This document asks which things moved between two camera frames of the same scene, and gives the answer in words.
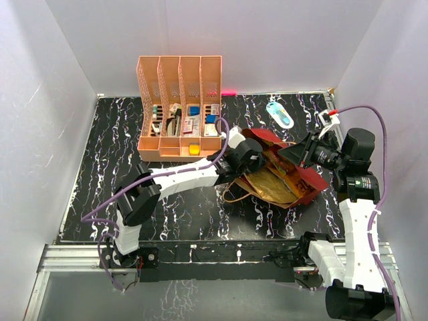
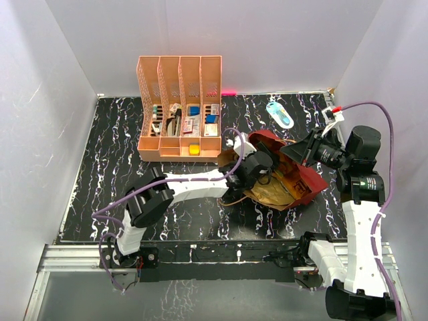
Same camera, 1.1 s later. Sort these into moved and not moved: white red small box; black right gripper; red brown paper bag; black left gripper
Moved: black left gripper
Not moved: red brown paper bag; black right gripper; white red small box
